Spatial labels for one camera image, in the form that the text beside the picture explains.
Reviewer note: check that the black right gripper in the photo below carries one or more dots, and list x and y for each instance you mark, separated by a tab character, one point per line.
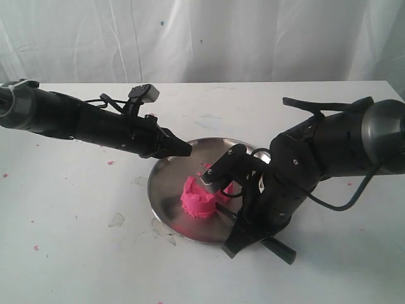
268	205

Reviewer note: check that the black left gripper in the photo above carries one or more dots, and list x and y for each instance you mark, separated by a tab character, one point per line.
144	137

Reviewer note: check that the black knife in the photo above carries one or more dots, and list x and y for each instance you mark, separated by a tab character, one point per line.
281	250

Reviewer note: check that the pink sand cake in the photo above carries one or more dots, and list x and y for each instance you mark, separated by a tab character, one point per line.
196	201

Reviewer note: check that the cut pink sand piece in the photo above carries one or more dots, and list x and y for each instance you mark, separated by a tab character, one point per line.
224	196

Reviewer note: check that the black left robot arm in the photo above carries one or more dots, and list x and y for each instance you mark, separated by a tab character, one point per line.
104	121

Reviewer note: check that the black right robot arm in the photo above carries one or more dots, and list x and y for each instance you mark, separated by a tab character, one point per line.
364	138

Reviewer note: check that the round steel plate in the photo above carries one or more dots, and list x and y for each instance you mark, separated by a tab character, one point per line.
165	187

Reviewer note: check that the white backdrop curtain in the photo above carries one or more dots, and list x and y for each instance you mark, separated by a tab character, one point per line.
202	41

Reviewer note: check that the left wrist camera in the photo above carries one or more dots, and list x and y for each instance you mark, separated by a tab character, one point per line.
137	97

